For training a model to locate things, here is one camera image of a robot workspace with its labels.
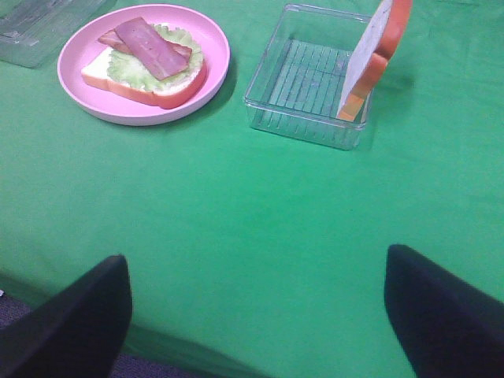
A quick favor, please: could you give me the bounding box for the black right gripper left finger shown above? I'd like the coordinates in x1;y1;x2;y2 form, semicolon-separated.
1;255;132;377

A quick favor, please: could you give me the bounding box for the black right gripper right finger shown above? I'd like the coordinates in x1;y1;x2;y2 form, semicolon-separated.
384;244;503;377

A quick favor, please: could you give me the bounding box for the bread slice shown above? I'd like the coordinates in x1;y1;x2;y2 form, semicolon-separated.
81;47;207;109
336;0;413;121

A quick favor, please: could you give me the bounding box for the green lettuce leaf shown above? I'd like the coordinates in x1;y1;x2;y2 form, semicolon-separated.
106;23;204;95

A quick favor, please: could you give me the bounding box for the bacon strip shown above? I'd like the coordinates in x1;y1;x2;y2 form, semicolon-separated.
114;17;189;80
98;30;192;60

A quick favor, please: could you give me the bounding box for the clear right bread tray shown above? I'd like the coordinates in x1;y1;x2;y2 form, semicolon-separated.
244;4;371;150

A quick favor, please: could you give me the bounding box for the pink round plate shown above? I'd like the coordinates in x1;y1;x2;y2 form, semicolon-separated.
57;3;231;126

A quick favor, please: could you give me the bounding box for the clear left ingredient tray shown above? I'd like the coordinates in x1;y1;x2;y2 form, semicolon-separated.
1;0;115;68

